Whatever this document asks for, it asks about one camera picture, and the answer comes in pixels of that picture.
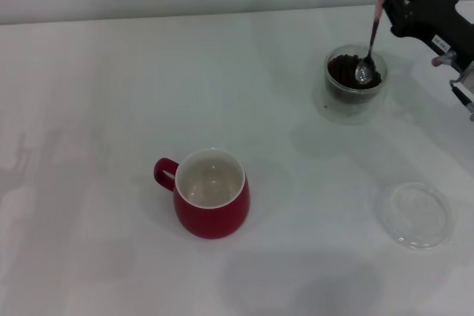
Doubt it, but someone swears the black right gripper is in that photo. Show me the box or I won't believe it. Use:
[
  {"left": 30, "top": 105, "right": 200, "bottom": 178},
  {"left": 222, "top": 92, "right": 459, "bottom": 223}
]
[{"left": 374, "top": 0, "right": 474, "bottom": 70}]

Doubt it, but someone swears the pink handled metal spoon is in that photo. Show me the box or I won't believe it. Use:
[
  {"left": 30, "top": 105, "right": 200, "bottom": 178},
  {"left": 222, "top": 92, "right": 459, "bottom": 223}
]
[{"left": 354, "top": 0, "right": 394, "bottom": 86}]

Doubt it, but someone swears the clear glass saucer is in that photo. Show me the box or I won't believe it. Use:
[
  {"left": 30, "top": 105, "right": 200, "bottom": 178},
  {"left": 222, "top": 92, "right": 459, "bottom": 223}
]
[{"left": 375, "top": 181, "right": 455, "bottom": 252}]

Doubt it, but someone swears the red ceramic mug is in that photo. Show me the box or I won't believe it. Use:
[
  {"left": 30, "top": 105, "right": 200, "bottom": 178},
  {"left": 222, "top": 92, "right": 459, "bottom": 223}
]
[{"left": 153, "top": 147, "right": 251, "bottom": 240}]

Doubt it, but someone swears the coffee beans pile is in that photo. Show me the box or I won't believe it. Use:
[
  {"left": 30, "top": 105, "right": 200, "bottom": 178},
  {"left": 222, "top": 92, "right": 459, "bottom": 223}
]
[{"left": 327, "top": 53, "right": 382, "bottom": 106}]

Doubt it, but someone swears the clear glass cup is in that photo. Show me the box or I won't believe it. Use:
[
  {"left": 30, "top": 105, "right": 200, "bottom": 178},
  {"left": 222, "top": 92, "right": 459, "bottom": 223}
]
[{"left": 313, "top": 44, "right": 396, "bottom": 125}]

